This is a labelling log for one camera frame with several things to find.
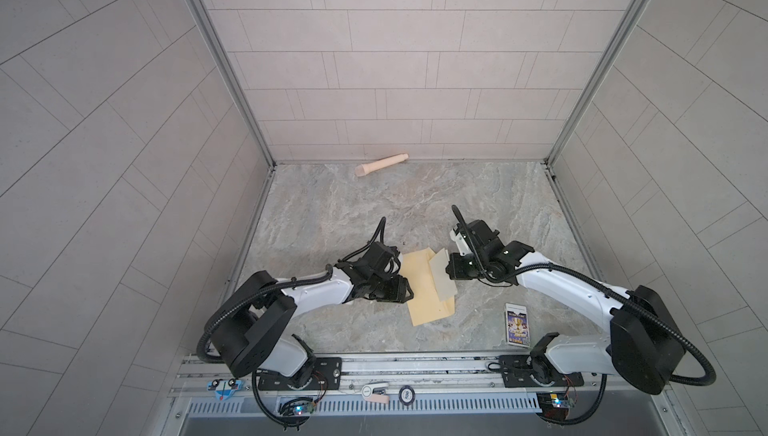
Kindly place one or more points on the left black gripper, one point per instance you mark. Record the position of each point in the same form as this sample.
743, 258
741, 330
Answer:
396, 294

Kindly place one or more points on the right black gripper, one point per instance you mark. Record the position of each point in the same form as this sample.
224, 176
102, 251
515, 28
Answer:
453, 271

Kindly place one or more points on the cream letter paper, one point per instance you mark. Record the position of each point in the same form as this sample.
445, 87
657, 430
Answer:
445, 287

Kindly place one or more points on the yellow manila envelope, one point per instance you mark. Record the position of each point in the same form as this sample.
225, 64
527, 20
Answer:
425, 307

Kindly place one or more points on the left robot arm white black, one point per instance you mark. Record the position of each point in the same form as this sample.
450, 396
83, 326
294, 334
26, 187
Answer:
247, 333

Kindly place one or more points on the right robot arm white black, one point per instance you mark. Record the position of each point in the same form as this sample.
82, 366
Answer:
633, 341

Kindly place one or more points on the white beige tag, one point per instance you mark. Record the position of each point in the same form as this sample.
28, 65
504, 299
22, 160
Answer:
376, 393

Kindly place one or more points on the round black white badge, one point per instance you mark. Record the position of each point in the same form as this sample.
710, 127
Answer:
406, 395

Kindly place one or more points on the beige wooden pestle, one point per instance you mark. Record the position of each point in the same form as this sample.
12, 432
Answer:
369, 168

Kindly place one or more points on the left circuit board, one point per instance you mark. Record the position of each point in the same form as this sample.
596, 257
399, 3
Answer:
298, 407

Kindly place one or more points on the circuit board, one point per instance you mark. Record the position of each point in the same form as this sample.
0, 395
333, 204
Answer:
298, 407
555, 406

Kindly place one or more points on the right circuit board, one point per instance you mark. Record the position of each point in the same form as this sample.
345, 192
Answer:
555, 406

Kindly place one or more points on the blue white connector clip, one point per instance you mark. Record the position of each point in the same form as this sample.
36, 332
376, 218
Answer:
223, 389

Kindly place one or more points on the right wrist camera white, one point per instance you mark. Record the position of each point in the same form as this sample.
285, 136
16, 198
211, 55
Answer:
461, 243

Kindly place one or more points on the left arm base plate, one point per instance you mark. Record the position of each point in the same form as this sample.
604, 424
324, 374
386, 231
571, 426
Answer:
318, 373

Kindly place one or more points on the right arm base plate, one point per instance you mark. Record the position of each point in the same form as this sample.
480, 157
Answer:
526, 371

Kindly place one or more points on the aluminium mounting rail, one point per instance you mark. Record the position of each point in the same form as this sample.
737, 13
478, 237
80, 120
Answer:
430, 372

